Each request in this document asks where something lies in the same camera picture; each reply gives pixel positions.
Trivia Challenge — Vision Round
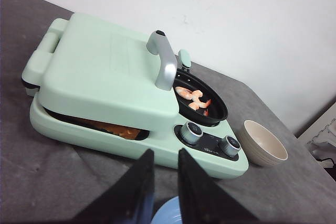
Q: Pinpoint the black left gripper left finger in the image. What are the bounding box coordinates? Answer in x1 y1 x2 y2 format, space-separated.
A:
71 149 154 223

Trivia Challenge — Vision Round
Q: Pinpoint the black round frying pan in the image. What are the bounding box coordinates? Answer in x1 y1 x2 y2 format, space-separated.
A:
172 49 228 127

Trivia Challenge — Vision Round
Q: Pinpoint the pink cooked shrimp front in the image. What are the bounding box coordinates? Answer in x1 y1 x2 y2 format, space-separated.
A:
188 99 212 111

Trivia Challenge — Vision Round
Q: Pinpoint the pink cooked shrimp left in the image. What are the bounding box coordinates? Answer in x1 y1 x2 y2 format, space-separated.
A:
175 87 192 100

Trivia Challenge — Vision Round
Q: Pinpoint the mint green sandwich maker lid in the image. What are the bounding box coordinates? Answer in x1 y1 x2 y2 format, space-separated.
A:
38 13 179 131

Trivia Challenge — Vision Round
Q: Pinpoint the white bread slice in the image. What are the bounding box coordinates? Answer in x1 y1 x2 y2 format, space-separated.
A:
74 118 149 140

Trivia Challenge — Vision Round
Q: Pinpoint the silver control knob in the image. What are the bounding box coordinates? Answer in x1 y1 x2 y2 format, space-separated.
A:
180 121 203 145
218 135 241 157

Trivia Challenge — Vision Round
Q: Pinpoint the grey table cloth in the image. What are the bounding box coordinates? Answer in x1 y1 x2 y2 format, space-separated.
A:
1 0 335 223

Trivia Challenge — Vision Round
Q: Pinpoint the left silver control knob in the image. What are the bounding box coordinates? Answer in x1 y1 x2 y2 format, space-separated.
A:
180 121 203 145

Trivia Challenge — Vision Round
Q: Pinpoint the pink cooked shrimp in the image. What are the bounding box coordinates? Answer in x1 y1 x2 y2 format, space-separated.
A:
188 99 212 111
192 90 203 102
175 87 192 100

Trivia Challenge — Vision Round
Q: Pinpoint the pink cooked shrimp middle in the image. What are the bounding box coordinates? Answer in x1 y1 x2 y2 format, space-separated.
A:
192 90 203 102

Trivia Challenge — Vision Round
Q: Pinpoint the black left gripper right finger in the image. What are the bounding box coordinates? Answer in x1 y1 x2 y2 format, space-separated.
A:
178 148 259 223

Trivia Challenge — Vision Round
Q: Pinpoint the mint green breakfast maker base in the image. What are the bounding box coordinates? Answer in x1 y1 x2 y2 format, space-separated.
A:
20 18 249 180

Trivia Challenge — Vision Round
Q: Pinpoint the beige ribbed ceramic bowl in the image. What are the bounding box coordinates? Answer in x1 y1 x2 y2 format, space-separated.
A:
237 120 288 167

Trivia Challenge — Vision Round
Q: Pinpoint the blue round plate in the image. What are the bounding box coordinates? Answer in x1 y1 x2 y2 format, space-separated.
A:
151 196 183 224

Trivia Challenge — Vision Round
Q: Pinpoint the right silver control knob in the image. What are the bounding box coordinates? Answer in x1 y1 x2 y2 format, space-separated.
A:
218 135 241 157

